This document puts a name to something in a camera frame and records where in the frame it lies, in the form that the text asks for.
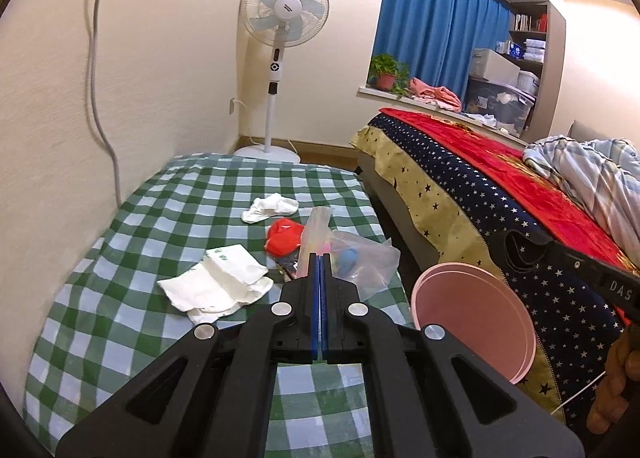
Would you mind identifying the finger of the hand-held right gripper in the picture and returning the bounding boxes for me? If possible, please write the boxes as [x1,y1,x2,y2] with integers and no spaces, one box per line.
[530,230,607,279]

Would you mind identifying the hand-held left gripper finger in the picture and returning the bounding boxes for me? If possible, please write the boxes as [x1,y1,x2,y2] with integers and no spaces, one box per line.
[55,252,321,458]
[320,252,586,458]

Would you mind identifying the pink plate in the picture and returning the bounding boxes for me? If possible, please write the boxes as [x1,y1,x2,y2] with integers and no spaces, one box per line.
[411,262,537,385]

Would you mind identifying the long clear plastic wrapper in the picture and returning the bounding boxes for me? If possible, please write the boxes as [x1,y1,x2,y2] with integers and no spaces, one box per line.
[295,206,334,283]

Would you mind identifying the person's right hand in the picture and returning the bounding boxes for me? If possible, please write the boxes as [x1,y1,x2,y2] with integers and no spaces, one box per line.
[586,333,633,435]

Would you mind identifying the striped grey duvet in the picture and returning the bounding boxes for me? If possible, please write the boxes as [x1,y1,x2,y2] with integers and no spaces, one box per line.
[522,135,640,269]

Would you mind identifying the translucent plastic bag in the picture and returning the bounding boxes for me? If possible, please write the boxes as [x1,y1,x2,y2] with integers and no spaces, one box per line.
[327,230,401,303]

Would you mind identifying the red plastic bag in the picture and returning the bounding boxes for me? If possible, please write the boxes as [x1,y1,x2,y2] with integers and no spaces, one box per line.
[265,218,306,259]

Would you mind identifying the white tissue paper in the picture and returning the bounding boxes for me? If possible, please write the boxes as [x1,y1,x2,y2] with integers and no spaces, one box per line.
[156,244,275,325]

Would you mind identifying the navy starred blanket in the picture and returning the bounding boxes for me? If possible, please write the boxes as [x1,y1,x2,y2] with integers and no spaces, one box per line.
[367,114,640,424]

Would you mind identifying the white sock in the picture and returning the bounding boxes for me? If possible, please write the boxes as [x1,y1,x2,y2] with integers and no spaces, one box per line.
[241,193,300,225]

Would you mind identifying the yellow starred bed sheet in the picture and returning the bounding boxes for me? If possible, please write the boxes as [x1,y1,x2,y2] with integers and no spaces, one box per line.
[349,125,566,424]

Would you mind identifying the red blanket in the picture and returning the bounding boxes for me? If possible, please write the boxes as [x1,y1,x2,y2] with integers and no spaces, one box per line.
[378,108,640,326]

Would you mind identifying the clear plastic storage box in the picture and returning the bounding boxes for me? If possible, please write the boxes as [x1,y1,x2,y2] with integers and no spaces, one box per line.
[465,78,540,133]

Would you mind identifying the white lidded container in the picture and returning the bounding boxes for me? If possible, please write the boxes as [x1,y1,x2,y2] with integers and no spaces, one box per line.
[517,70,541,96]

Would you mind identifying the white cardboard box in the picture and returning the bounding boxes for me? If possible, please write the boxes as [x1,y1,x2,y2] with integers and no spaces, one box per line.
[471,48,521,86]

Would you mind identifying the green checked tablecloth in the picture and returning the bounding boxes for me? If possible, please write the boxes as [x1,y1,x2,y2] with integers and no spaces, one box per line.
[27,153,406,456]

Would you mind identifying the stack of white packs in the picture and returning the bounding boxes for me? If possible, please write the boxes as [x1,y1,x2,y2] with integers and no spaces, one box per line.
[497,38,546,62]

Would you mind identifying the pink folded clothes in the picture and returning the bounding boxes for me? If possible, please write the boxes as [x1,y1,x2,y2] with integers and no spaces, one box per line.
[407,78,462,111]

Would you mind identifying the row of books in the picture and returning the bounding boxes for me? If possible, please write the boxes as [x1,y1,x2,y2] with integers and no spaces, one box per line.
[511,12,548,32]

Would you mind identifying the potted green plant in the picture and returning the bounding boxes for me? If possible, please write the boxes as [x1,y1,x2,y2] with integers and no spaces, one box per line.
[369,54,412,96]

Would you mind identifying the blue curtain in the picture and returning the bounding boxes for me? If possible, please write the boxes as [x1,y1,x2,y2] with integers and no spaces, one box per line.
[372,0,513,98]

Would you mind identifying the white standing fan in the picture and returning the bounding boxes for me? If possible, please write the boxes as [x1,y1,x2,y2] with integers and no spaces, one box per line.
[232,0,331,163]

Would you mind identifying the grey bed frame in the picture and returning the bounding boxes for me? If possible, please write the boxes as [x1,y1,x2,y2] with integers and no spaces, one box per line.
[356,148,441,283]

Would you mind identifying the wall bookshelf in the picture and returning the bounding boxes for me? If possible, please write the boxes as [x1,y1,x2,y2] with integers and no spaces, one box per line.
[507,2,551,78]

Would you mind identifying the grey wall cable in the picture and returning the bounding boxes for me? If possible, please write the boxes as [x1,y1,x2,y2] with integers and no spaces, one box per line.
[87,0,123,209]

